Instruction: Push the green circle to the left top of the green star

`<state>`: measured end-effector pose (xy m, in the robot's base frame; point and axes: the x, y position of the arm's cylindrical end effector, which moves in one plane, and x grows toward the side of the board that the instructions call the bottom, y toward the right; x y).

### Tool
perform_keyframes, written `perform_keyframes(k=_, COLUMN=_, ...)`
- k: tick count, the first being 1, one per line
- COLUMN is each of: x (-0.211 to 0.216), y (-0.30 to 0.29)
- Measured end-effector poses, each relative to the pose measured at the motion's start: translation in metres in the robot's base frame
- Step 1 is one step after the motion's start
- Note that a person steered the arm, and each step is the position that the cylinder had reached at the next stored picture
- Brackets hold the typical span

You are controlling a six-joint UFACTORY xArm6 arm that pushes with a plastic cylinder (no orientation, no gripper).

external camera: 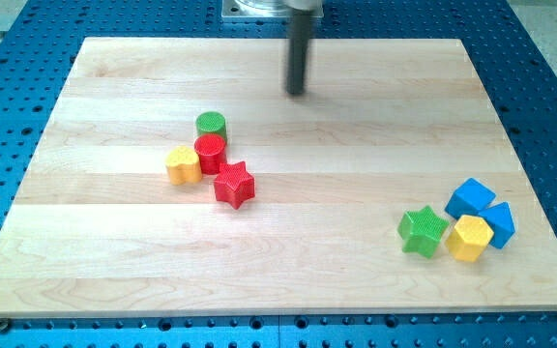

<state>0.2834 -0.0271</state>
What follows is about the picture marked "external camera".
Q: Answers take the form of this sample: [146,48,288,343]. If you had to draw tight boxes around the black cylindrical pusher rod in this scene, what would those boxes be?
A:
[285,8,313,96]

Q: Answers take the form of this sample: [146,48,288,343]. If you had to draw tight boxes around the light wooden board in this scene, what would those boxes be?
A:
[0,38,557,318]

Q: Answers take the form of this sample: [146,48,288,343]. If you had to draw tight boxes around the blue cube block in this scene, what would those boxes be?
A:
[445,178,496,219]

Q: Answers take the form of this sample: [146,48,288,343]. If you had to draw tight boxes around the green star block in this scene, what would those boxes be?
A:
[397,206,450,259]

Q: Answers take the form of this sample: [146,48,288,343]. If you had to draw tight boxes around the green cylinder block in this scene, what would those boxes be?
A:
[195,111,227,141]

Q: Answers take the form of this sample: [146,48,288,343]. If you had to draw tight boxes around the red cylinder block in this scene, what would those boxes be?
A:
[194,133,226,175]

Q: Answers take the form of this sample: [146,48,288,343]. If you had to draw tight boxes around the yellow heart block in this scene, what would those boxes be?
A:
[165,146,203,186]

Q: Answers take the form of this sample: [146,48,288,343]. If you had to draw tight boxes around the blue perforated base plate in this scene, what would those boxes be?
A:
[0,1,557,347]

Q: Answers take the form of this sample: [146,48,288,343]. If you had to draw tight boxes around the blue triangle block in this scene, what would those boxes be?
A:
[478,202,515,249]

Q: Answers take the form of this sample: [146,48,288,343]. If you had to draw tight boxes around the red star block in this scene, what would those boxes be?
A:
[213,161,255,210]

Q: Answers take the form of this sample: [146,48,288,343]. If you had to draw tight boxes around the yellow hexagon block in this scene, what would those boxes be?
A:
[445,215,494,262]

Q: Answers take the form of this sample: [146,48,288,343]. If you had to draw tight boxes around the silver robot mounting plate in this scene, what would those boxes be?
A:
[221,0,323,19]

